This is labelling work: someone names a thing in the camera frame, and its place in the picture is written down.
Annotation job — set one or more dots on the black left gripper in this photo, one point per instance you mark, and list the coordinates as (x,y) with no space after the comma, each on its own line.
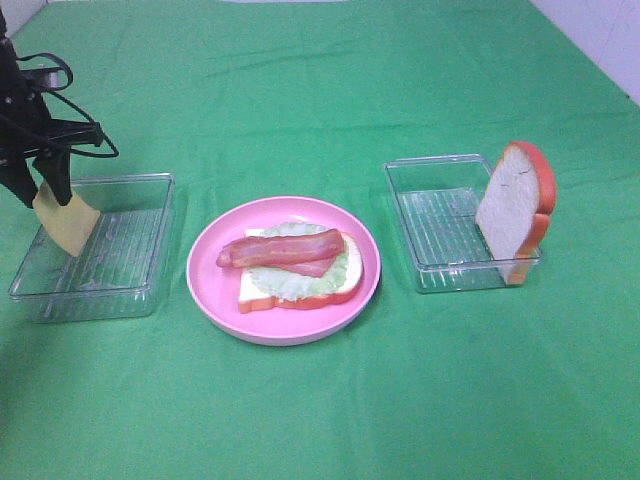
(29,130)

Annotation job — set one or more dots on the yellow cheese slice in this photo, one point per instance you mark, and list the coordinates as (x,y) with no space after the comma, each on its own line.
(69,226)

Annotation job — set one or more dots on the bacon strip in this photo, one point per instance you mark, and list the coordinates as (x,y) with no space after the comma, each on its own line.
(281,250)
(313,268)

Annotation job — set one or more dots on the toast bread slice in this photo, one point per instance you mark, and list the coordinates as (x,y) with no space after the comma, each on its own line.
(515,211)
(314,303)

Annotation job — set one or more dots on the green lettuce leaf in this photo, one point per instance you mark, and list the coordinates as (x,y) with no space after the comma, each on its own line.
(266,283)

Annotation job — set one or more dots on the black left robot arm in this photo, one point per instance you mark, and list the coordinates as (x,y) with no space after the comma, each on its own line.
(5,30)

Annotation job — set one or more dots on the clear left ingredient tray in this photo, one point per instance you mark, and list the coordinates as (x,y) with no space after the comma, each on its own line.
(119,272)

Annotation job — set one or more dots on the pink round plate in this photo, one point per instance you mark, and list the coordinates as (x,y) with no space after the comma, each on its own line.
(215,291)

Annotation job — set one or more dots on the green tablecloth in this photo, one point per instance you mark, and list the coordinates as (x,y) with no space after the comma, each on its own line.
(241,101)

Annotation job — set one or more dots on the clear right bread tray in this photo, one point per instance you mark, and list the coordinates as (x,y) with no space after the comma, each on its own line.
(436,199)

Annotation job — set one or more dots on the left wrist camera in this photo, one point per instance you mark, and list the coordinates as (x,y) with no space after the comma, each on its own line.
(47,79)

